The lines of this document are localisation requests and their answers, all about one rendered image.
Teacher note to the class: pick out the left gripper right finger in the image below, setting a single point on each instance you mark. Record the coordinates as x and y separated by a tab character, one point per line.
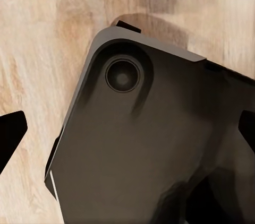
247	127

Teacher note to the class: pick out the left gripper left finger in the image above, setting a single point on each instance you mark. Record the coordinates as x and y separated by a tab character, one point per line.
13	127

